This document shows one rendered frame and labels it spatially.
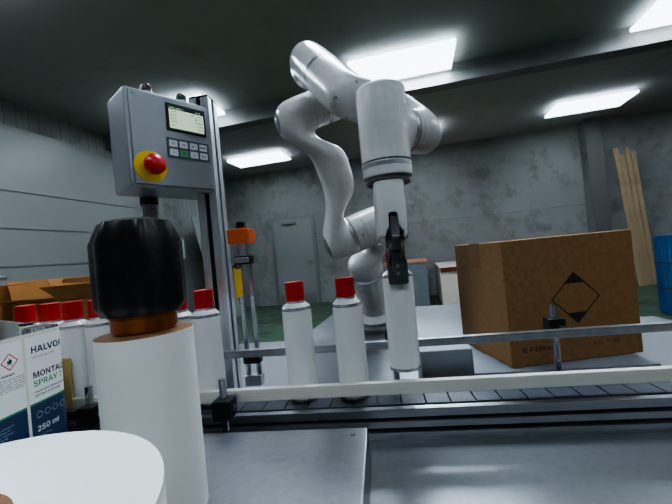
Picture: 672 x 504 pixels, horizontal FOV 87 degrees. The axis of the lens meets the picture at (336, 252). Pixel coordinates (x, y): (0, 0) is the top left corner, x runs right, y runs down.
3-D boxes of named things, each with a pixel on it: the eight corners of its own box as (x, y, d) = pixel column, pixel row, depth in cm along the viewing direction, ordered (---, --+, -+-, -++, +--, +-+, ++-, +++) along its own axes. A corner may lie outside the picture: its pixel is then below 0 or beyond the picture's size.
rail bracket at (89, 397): (79, 465, 56) (72, 390, 56) (109, 444, 62) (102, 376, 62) (97, 465, 56) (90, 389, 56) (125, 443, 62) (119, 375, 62)
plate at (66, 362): (22, 411, 64) (17, 362, 64) (26, 409, 65) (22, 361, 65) (71, 409, 63) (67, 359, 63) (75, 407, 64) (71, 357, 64)
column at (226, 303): (215, 402, 77) (187, 97, 77) (224, 394, 81) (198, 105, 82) (235, 401, 76) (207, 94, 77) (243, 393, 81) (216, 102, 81)
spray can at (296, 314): (286, 404, 60) (275, 284, 60) (293, 392, 65) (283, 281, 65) (316, 402, 59) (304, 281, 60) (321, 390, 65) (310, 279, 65)
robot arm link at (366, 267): (344, 270, 128) (328, 217, 114) (389, 249, 131) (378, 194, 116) (358, 290, 119) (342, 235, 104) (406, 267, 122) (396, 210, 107)
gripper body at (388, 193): (366, 184, 66) (372, 244, 66) (364, 172, 56) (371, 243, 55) (407, 180, 65) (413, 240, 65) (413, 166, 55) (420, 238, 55)
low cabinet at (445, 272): (516, 291, 742) (513, 255, 742) (552, 307, 544) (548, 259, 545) (437, 296, 778) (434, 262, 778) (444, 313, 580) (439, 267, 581)
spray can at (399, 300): (390, 373, 58) (379, 249, 58) (389, 363, 63) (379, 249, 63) (423, 372, 57) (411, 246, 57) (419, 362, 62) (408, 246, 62)
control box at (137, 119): (114, 195, 71) (106, 102, 71) (195, 200, 84) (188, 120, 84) (132, 185, 64) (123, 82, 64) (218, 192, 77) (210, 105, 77)
